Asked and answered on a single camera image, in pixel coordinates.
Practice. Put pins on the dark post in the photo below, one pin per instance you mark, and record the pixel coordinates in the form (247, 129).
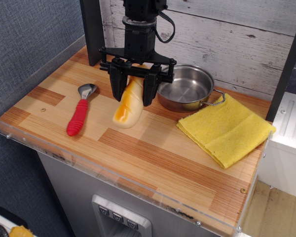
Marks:
(283, 83)
(93, 29)

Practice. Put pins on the silver dispenser panel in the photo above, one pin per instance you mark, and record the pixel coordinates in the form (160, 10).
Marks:
(117, 221)

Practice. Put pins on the cream bread bun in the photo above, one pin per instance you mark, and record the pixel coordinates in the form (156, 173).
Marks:
(131, 104)

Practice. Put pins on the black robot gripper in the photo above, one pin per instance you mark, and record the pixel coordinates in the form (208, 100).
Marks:
(139, 43)

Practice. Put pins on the clear acrylic guard rail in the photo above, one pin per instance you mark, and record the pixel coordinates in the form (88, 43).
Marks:
(153, 159)

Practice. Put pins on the dark left post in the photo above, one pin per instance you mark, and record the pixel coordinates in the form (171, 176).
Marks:
(93, 29)

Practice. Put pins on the red handled metal spoon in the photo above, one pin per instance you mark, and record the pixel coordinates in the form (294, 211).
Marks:
(76, 123)

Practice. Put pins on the grey toy fridge cabinet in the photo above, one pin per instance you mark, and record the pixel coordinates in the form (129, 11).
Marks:
(75, 188)

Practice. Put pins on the small steel pot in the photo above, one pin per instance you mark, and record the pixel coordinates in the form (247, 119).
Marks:
(189, 91)

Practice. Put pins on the white side unit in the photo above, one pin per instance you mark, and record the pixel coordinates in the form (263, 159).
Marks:
(278, 165)

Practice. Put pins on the yellow folded cloth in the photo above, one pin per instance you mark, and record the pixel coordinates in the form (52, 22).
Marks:
(227, 131)

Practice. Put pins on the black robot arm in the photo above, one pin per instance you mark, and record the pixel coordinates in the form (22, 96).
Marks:
(143, 10)

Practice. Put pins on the dark right post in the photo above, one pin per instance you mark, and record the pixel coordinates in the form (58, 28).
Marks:
(283, 83)

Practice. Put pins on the black and orange object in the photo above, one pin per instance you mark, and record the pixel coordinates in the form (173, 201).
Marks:
(8, 220)

